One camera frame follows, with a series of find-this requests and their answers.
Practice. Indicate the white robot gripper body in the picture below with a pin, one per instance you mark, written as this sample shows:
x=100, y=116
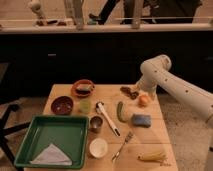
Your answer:
x=143, y=86

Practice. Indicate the orange apple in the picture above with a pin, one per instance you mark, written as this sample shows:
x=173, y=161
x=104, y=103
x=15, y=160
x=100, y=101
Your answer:
x=143, y=100

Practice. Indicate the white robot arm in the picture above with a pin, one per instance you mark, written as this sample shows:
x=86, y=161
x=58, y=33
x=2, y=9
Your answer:
x=155, y=72

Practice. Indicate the dark sponge in orange bowl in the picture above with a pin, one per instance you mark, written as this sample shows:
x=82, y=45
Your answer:
x=84, y=88

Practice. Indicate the orange bowl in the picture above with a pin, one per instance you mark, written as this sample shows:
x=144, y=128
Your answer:
x=82, y=81

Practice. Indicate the dark purple bowl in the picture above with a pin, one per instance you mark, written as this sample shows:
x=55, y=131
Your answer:
x=62, y=105

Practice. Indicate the blue sponge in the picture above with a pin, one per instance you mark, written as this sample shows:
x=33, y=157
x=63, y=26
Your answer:
x=141, y=120

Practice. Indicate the green cucumber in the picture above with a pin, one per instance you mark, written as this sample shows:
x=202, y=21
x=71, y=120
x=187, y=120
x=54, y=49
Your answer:
x=120, y=114

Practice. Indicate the silver fork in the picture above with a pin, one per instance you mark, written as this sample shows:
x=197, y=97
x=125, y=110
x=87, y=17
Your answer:
x=127, y=139

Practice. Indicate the small metal cup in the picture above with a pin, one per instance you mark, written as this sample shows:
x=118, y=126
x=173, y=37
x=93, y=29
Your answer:
x=96, y=123

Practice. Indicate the small green cup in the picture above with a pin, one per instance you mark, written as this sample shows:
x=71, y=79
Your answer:
x=85, y=106

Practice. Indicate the yellow banana bunch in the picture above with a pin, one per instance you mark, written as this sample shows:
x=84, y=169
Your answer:
x=159, y=156

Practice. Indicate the white round cup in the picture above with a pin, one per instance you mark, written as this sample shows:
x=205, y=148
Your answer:
x=98, y=148

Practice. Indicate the green plastic tray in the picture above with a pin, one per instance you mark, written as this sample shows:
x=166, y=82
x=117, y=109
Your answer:
x=68, y=133

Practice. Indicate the white folded napkin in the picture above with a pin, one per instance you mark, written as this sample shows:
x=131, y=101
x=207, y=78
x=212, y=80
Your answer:
x=52, y=155

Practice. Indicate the dark counter cabinet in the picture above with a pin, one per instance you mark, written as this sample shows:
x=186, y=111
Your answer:
x=38, y=61

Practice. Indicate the black office chair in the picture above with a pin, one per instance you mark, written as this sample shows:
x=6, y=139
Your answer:
x=6, y=131

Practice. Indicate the brown chain object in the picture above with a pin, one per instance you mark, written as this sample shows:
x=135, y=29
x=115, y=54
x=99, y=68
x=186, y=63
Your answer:
x=129, y=93

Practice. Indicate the white handled kitchen tool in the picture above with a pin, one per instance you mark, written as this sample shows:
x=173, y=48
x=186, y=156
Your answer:
x=100, y=107

